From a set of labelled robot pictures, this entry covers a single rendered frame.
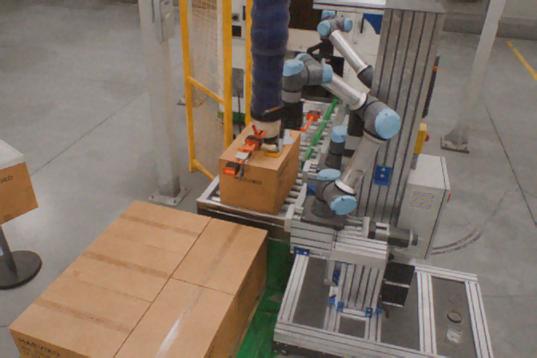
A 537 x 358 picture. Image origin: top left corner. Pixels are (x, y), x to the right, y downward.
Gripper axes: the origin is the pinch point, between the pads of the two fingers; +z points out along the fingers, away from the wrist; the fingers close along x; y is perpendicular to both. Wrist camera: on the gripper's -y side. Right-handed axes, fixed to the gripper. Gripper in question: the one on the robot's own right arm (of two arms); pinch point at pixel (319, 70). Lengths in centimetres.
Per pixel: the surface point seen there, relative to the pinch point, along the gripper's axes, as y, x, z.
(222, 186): -54, -27, 79
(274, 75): -26.6, -4.9, 4.8
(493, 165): 179, 208, 152
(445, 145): 128, 231, 147
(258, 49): -36.7, -6.8, -10.5
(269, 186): -21, -29, 70
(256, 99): -37.4, -5.2, 21.9
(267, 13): -31.8, -7.8, -32.5
